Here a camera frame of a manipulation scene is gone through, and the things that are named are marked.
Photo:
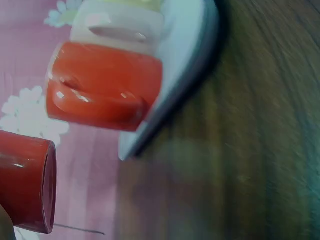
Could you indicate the person's left fingers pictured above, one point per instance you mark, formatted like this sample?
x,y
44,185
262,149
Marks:
x,y
5,226

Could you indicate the white tray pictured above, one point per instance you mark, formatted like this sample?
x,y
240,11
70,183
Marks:
x,y
185,30

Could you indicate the dark red mug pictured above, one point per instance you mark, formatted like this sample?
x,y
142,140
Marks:
x,y
22,180

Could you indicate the orange mug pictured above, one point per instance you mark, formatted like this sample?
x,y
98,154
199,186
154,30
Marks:
x,y
105,75

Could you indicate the yellow mug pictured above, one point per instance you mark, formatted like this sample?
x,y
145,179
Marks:
x,y
140,3

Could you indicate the white mug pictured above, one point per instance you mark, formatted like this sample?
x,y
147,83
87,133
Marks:
x,y
125,22

